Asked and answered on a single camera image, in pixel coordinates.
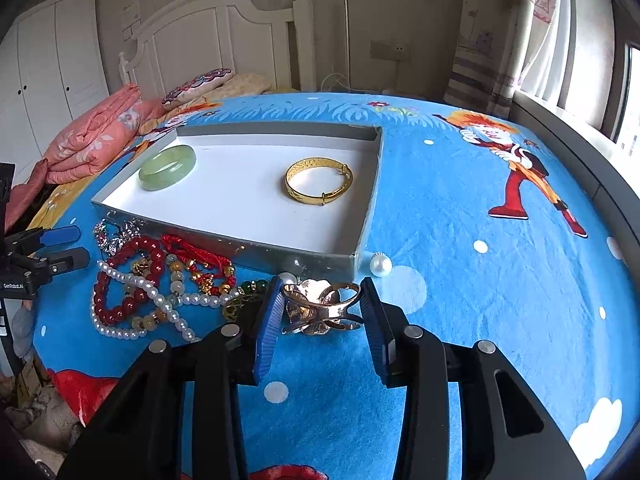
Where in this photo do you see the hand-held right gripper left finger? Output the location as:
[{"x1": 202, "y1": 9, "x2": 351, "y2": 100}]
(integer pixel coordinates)
[{"x1": 57, "y1": 276, "x2": 286, "y2": 480}]

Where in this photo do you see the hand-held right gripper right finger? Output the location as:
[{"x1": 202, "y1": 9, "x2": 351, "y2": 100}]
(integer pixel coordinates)
[{"x1": 359, "y1": 276, "x2": 587, "y2": 480}]

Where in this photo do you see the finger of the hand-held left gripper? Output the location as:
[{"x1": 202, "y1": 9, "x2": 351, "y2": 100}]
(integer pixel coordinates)
[
  {"x1": 4, "y1": 226, "x2": 81, "y2": 257},
  {"x1": 12, "y1": 247, "x2": 91, "y2": 281}
]

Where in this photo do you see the gold triangle ring ornament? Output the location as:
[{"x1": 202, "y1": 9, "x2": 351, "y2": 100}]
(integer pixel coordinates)
[{"x1": 281, "y1": 281, "x2": 365, "y2": 337}]

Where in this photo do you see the gold and green pendant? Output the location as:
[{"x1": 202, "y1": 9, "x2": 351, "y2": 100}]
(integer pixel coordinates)
[{"x1": 222, "y1": 280, "x2": 271, "y2": 322}]

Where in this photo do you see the silver chain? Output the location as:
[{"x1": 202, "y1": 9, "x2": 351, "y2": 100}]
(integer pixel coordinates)
[{"x1": 93, "y1": 217, "x2": 148, "y2": 256}]

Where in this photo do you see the dark red bead bracelet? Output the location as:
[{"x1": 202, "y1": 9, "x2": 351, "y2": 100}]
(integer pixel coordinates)
[{"x1": 93, "y1": 236, "x2": 167, "y2": 326}]

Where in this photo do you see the white pearl necklace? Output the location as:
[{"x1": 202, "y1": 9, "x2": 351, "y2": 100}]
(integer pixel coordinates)
[{"x1": 90, "y1": 259, "x2": 236, "y2": 343}]

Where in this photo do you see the red cord bracelet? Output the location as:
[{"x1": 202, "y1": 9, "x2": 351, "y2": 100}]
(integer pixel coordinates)
[{"x1": 161, "y1": 233, "x2": 237, "y2": 297}]

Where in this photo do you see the multicolour stone bead bracelet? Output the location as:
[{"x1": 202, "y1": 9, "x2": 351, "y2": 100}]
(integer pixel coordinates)
[{"x1": 127, "y1": 255, "x2": 187, "y2": 336}]

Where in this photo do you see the grey cardboard tray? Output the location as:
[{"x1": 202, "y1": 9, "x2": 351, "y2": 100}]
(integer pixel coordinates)
[{"x1": 91, "y1": 121, "x2": 385, "y2": 279}]

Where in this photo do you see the dark pink folded cloth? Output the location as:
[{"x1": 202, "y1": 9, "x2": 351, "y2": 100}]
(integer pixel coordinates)
[{"x1": 7, "y1": 157, "x2": 51, "y2": 235}]

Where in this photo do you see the blue printed blanket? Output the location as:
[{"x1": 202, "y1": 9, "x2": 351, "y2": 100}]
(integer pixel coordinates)
[{"x1": 30, "y1": 91, "x2": 640, "y2": 480}]

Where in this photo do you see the cardboard box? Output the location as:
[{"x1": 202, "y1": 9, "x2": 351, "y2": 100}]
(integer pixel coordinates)
[{"x1": 12, "y1": 357, "x2": 53, "y2": 406}]

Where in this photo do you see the pink folded quilt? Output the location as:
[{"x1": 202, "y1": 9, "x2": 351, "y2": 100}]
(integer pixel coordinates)
[{"x1": 42, "y1": 83, "x2": 166, "y2": 186}]

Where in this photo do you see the green jade bangle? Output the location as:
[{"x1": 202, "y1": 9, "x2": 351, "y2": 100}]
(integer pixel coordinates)
[{"x1": 138, "y1": 144, "x2": 197, "y2": 191}]

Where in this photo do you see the gold bangle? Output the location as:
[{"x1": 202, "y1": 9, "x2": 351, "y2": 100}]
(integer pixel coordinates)
[{"x1": 285, "y1": 157, "x2": 354, "y2": 207}]

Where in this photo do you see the white wardrobe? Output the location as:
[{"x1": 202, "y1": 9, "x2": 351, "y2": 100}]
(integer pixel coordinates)
[{"x1": 0, "y1": 0, "x2": 111, "y2": 171}]

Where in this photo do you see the embroidered pillow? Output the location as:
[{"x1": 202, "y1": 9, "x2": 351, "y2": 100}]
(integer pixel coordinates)
[{"x1": 161, "y1": 67, "x2": 235, "y2": 110}]

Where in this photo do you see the pale yellow pillow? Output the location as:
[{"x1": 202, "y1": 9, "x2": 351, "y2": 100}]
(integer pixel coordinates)
[{"x1": 210, "y1": 72, "x2": 271, "y2": 101}]

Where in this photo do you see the white headboard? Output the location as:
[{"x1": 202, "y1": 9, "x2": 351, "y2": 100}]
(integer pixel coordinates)
[{"x1": 118, "y1": 0, "x2": 317, "y2": 101}]

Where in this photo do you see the white rod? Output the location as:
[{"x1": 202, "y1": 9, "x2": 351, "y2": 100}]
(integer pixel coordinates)
[{"x1": 342, "y1": 0, "x2": 351, "y2": 92}]

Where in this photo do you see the patterned curtain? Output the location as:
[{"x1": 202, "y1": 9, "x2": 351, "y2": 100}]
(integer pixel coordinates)
[{"x1": 444, "y1": 0, "x2": 531, "y2": 117}]

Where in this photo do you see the window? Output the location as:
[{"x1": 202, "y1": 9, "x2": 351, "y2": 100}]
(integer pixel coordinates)
[{"x1": 610, "y1": 35, "x2": 640, "y2": 161}]

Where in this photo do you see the white sheer curtain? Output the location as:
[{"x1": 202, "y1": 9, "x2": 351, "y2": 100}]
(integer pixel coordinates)
[{"x1": 520, "y1": 0, "x2": 616, "y2": 131}]

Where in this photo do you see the white cable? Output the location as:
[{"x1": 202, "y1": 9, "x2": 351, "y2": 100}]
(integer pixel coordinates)
[{"x1": 320, "y1": 72, "x2": 351, "y2": 93}]

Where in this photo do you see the wall socket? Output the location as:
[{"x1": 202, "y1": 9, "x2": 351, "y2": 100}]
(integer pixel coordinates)
[{"x1": 370, "y1": 40, "x2": 408, "y2": 60}]

